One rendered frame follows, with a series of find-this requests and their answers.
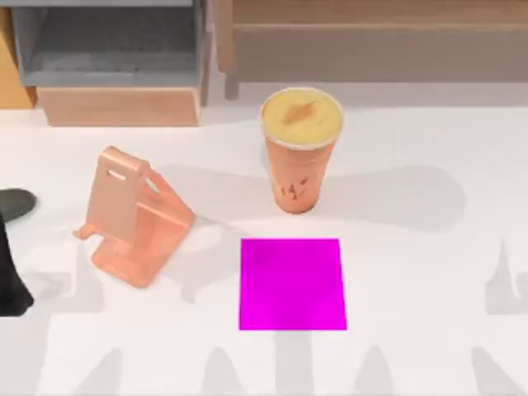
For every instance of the rose gold phone stand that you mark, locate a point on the rose gold phone stand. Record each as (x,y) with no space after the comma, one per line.
(123,214)

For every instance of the orange drink cup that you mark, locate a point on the orange drink cup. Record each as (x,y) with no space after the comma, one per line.
(299,165)

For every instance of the flat magenta square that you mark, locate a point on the flat magenta square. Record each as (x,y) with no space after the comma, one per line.
(292,284)

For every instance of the pale wooden drawer front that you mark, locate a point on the pale wooden drawer front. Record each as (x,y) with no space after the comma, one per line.
(119,106)

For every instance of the wooden cupboard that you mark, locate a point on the wooden cupboard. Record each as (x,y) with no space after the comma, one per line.
(12,70)

